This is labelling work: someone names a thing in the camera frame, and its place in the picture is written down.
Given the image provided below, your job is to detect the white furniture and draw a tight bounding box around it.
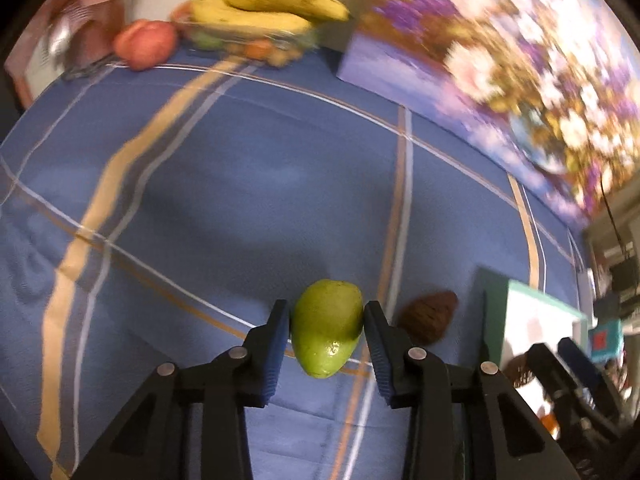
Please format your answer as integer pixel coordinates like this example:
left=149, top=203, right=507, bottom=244
left=582, top=210, right=640, bottom=286

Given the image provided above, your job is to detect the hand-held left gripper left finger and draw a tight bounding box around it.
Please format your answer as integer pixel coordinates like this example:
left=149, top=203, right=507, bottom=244
left=70, top=299, right=292, bottom=480

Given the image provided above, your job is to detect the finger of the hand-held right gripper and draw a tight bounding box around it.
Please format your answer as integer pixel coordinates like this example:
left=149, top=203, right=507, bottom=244
left=525, top=342, right=583, bottom=411
left=557, top=336, right=618, bottom=401

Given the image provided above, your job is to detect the black cable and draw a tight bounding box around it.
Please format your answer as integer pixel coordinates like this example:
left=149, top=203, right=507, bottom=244
left=597, top=175, right=628, bottom=256

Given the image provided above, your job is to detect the green white box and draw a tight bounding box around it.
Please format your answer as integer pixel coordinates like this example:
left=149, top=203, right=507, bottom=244
left=472, top=266, right=591, bottom=411

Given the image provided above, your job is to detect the yellow banana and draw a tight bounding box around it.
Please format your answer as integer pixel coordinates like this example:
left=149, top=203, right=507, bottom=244
left=220, top=0, right=351, bottom=23
left=190, top=0, right=313, bottom=36

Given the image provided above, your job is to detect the blue plaid blanket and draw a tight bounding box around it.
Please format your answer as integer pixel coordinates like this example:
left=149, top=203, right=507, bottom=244
left=0, top=47, right=596, bottom=480

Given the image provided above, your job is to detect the flower painting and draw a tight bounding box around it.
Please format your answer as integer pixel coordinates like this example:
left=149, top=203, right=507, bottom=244
left=336, top=0, right=640, bottom=223

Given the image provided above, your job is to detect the green mango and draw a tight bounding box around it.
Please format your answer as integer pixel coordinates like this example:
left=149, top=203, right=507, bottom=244
left=290, top=279, right=365, bottom=378

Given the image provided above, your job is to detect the dark brown avocado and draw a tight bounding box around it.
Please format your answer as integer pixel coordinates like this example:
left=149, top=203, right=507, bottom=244
left=397, top=290, right=460, bottom=346
left=502, top=352, right=538, bottom=388

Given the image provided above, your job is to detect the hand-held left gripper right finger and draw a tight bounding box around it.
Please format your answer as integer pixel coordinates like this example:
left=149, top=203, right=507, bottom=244
left=362, top=301, right=583, bottom=480

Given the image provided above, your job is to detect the red apple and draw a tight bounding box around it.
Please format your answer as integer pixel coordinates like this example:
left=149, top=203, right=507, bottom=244
left=112, top=20, right=178, bottom=72

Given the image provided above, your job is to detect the orange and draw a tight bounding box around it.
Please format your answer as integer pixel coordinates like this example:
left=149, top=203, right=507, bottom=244
left=537, top=407, right=563, bottom=436

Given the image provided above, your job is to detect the glass fruit bowl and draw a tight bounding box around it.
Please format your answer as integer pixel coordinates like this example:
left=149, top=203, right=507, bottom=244
left=172, top=2, right=321, bottom=68

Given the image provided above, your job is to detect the black power adapter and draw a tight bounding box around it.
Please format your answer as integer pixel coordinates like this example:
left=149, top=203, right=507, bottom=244
left=610, top=260, right=640, bottom=293

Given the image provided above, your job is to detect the teal box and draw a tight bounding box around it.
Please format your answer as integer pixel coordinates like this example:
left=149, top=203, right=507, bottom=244
left=587, top=317, right=623, bottom=361

